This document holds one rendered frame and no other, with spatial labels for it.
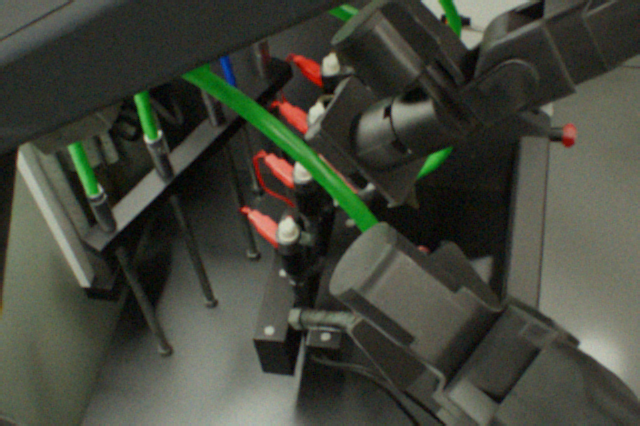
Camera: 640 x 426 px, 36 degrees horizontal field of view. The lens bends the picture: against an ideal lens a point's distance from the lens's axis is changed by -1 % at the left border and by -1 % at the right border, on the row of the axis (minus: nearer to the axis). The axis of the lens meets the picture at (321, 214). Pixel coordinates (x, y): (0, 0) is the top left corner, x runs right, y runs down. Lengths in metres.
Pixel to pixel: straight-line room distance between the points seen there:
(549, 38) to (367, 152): 0.19
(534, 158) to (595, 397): 0.78
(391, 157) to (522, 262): 0.41
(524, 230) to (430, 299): 0.61
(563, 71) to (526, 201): 0.52
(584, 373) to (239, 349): 0.79
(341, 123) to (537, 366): 0.34
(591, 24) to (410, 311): 0.25
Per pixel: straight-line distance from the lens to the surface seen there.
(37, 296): 1.12
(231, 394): 1.24
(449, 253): 0.73
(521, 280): 1.16
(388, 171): 0.83
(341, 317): 0.87
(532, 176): 1.25
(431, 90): 0.74
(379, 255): 0.59
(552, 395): 0.53
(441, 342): 0.60
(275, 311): 1.11
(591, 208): 2.44
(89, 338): 1.26
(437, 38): 0.74
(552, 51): 0.72
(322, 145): 0.82
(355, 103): 0.83
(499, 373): 0.57
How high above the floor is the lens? 1.91
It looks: 52 degrees down
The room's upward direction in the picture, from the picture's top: 10 degrees counter-clockwise
